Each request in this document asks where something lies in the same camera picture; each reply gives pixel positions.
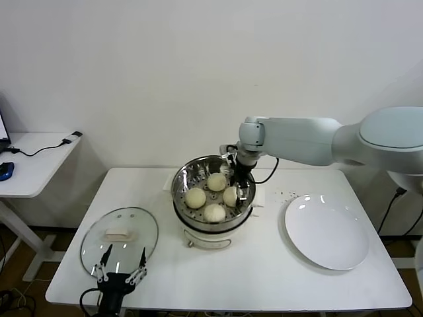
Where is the black desk cable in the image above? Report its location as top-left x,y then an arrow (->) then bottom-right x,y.
9,140 -> 72,158

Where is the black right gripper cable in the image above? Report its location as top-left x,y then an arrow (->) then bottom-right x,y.
254,157 -> 280,184

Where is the white metal floor frame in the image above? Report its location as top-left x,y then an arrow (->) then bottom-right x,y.
392,239 -> 418,269

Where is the black laptop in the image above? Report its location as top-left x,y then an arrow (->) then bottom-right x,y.
0,98 -> 12,155

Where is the white electric pot base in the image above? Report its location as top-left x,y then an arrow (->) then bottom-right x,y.
173,197 -> 262,251

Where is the black wall power cable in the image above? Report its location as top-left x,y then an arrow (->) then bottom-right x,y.
377,187 -> 423,237

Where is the round glass pot lid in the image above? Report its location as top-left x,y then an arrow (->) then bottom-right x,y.
79,207 -> 159,277

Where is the stainless steel steamer basket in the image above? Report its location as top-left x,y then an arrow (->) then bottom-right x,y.
163,155 -> 267,232

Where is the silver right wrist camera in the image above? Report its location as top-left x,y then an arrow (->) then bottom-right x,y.
219,143 -> 239,163

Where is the silver cable adapter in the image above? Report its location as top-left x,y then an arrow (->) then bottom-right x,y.
62,131 -> 83,145

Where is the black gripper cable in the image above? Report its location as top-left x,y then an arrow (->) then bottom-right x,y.
254,157 -> 280,184
80,287 -> 102,314

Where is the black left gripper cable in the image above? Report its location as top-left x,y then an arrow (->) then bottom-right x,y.
80,287 -> 102,314

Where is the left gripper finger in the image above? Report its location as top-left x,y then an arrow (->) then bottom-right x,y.
129,246 -> 148,284
94,244 -> 114,283

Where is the blue computer mouse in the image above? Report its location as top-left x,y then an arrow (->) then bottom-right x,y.
0,161 -> 16,182

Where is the white round plate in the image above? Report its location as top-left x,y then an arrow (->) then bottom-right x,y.
284,194 -> 370,271

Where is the white steamed baozi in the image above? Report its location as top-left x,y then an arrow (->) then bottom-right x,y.
223,186 -> 239,208
203,203 -> 227,224
207,172 -> 228,193
184,188 -> 207,209

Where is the white side desk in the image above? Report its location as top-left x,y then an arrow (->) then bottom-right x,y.
0,132 -> 83,282

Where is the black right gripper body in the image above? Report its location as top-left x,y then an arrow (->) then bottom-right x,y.
231,158 -> 254,188

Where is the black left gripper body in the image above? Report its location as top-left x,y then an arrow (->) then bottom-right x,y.
98,272 -> 136,317

